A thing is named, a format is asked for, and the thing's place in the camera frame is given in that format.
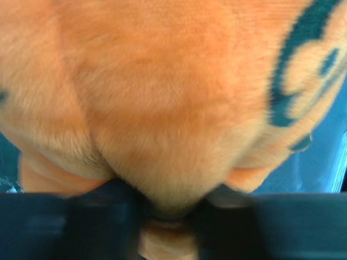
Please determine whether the orange patterned plush pillowcase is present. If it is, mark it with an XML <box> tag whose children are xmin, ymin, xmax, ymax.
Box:
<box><xmin>1</xmin><ymin>1</ymin><xmax>346</xmax><ymax>259</ymax></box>

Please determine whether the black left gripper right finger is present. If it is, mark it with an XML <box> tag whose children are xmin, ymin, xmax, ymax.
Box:
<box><xmin>189</xmin><ymin>186</ymin><xmax>346</xmax><ymax>259</ymax></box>

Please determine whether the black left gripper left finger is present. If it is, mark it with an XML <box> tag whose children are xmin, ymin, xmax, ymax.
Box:
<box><xmin>1</xmin><ymin>180</ymin><xmax>142</xmax><ymax>259</ymax></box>

